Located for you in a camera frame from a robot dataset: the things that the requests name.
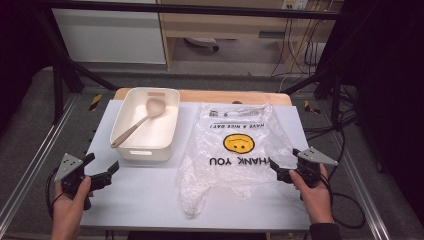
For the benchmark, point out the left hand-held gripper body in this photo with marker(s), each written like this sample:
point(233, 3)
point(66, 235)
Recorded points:
point(68, 166)

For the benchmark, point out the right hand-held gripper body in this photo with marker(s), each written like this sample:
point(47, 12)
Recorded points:
point(315, 158)

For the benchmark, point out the clear plastic bag smiley print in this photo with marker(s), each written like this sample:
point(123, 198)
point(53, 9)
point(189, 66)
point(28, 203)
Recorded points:
point(233, 173)

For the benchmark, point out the white plastic bin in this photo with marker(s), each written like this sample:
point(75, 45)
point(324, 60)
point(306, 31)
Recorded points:
point(156, 133)

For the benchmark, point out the beige spoon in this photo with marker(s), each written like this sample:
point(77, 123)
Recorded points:
point(154, 107)

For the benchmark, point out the person's right hand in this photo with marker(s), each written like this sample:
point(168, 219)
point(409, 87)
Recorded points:
point(316, 203)

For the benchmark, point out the person's left hand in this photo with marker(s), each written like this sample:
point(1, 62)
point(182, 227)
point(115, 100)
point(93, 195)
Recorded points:
point(68, 213)

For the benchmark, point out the white mat sheet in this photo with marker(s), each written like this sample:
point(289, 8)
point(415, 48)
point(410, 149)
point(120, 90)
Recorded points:
point(143, 196)

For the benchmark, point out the yellow black tape marker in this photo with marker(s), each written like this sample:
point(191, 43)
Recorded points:
point(310, 107)
point(95, 102)

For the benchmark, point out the dark curtain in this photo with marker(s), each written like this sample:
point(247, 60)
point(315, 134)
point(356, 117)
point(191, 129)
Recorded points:
point(16, 50)
point(390, 83)

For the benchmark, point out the white cabinet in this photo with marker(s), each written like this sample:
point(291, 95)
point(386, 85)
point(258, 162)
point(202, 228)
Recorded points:
point(110, 36)

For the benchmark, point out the grey chair base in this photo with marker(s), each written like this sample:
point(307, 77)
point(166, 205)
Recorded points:
point(200, 41)

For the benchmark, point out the wooden desk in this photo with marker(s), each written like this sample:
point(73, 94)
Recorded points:
point(213, 28)

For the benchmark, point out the aluminium rail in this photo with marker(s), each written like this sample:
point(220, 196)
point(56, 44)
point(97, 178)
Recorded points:
point(363, 193)
point(36, 160)

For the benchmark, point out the white wall socket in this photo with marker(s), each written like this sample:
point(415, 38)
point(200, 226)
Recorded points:
point(295, 4)

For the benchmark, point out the black metal frame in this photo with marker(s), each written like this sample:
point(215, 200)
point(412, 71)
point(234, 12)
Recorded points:
point(200, 9)

